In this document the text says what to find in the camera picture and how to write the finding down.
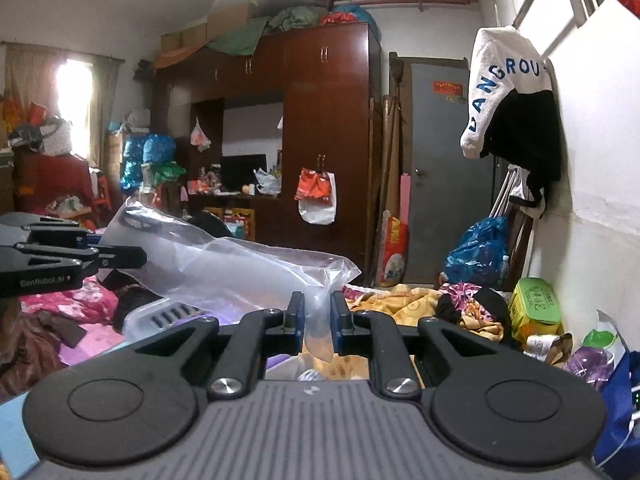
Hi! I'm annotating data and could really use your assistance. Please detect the purple plastic bag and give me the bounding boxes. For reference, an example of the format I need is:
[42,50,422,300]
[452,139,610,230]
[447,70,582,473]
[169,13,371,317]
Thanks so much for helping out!
[562,345,621,391]

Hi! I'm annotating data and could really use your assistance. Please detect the green cloth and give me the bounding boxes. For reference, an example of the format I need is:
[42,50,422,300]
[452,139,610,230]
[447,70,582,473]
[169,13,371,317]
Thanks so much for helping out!
[207,6,331,56]

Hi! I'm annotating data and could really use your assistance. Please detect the beige curtain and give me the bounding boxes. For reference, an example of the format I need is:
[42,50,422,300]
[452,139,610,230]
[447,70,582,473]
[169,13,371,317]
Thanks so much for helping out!
[0,42,123,171]

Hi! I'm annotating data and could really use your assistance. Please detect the black clothing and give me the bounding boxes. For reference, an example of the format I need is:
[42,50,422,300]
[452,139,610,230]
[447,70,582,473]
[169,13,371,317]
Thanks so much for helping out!
[186,210,237,239]

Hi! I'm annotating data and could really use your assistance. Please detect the white crumpled plastic bag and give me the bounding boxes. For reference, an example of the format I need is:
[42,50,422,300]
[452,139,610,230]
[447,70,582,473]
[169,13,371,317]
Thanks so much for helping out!
[252,167,282,196]

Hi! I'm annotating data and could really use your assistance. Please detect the window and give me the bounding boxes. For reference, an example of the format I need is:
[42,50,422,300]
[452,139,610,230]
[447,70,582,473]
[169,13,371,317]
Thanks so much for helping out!
[55,60,96,161]

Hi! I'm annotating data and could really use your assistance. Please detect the green plastic bag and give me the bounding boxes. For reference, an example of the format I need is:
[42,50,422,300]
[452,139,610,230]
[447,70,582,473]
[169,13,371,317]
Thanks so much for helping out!
[152,160,187,186]

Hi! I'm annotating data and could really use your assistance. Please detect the blue tote bag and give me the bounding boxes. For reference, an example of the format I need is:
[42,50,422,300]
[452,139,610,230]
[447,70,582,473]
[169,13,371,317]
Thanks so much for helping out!
[592,350,640,471]

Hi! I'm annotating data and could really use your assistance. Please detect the black cloth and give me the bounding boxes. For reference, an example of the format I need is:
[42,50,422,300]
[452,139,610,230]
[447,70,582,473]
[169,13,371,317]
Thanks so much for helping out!
[435,287,511,341]

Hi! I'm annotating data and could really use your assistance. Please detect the clear plastic bag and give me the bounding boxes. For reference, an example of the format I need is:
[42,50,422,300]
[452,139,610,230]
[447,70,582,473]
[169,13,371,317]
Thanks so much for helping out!
[97,195,362,363]

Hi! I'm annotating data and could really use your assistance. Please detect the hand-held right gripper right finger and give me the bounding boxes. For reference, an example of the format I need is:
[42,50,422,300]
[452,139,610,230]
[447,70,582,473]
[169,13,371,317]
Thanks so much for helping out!
[330,291,551,402]

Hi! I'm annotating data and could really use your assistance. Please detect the white green plastic packet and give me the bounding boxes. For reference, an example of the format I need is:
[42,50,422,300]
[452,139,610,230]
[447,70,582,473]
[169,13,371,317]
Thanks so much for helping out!
[582,310,626,356]

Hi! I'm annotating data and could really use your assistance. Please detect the blue patterned plastic bag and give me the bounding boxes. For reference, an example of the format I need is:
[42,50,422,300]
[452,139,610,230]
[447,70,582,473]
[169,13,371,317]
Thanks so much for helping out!
[142,132,177,166]
[121,135,148,191]

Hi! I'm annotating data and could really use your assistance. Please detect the pink floral blanket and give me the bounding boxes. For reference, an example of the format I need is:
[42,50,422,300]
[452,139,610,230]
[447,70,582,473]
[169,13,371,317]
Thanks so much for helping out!
[0,275,126,396]

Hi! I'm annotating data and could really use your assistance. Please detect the white lettered sweater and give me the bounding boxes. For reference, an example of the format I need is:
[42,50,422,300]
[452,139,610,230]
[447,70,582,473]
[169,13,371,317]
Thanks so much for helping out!
[460,25,553,160]

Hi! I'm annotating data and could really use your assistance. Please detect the pink board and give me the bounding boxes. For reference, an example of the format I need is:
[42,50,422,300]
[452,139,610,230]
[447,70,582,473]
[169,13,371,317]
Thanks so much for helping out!
[399,172,412,226]

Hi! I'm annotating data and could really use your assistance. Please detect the small white hanging bag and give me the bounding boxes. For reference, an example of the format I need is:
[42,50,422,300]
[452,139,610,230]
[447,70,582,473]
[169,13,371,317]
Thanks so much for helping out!
[190,117,212,153]

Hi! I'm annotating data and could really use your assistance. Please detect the cardboard box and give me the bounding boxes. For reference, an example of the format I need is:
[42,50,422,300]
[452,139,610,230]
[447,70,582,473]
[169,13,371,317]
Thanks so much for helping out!
[160,24,208,53]
[206,2,258,40]

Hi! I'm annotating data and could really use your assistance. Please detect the brown wooden wardrobe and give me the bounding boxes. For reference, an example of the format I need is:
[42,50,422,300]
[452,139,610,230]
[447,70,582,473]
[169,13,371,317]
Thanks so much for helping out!
[150,22,382,286]

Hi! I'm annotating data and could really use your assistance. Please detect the red printed sack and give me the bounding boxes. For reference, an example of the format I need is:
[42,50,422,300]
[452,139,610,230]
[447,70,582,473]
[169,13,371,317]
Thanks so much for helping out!
[375,210,410,288]

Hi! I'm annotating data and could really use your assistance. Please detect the grey door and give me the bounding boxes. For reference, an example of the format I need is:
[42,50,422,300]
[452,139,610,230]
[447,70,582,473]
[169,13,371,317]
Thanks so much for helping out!
[410,62,501,286]

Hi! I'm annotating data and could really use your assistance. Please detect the white patterned bag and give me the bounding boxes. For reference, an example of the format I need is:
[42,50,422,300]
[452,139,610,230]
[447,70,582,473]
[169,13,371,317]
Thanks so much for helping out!
[42,117,73,156]

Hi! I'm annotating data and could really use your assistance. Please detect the black hanging garment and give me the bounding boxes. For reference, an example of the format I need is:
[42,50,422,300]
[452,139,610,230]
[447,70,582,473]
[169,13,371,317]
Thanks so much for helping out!
[482,91,563,218]

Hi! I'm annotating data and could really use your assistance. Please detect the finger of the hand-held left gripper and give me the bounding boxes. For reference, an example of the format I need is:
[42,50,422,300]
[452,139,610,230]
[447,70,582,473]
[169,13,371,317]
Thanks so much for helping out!
[0,242,149,292]
[27,222,106,251]

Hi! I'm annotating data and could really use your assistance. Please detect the red orange plastic bag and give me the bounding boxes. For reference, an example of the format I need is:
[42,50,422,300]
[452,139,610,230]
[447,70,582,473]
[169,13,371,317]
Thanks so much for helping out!
[295,167,335,206]

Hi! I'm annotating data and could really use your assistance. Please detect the yellow blanket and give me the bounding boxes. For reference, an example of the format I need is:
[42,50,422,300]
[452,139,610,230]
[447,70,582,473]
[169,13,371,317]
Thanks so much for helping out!
[345,284,506,346]

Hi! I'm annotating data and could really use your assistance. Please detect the wooden planks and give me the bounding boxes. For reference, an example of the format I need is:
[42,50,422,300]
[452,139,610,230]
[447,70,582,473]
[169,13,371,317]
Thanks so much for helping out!
[367,92,413,286]

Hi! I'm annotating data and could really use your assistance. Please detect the black television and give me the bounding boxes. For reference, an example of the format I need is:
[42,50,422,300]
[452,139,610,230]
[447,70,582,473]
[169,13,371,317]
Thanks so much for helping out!
[220,154,268,193]

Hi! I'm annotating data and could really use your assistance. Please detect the white window frame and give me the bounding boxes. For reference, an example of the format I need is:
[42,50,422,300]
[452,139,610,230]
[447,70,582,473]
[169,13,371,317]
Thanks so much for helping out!
[510,0,616,56]

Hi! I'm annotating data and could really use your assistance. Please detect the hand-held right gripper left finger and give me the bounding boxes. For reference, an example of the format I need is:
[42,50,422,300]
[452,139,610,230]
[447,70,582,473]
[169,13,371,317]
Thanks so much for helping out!
[100,291,306,402]

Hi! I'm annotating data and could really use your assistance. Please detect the white plastic basket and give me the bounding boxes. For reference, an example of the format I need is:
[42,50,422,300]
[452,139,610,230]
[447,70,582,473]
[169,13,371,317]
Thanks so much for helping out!
[122,297,236,346]

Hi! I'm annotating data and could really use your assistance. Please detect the white shopping bag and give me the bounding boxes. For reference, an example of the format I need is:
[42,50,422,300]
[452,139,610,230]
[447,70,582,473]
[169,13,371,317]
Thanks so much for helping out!
[298,172,336,225]

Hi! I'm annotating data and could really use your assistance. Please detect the white folding rack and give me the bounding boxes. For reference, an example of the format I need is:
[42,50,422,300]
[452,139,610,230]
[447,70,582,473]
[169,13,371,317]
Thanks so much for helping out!
[487,165,531,221]

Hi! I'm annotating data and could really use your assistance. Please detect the purple floral cloth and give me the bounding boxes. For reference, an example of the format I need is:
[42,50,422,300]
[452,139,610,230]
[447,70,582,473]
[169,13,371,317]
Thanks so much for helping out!
[439,282,483,306]

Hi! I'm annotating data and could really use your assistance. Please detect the green box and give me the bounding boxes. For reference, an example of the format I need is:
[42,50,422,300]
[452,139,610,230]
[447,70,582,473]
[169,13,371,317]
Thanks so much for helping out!
[507,277,561,343]

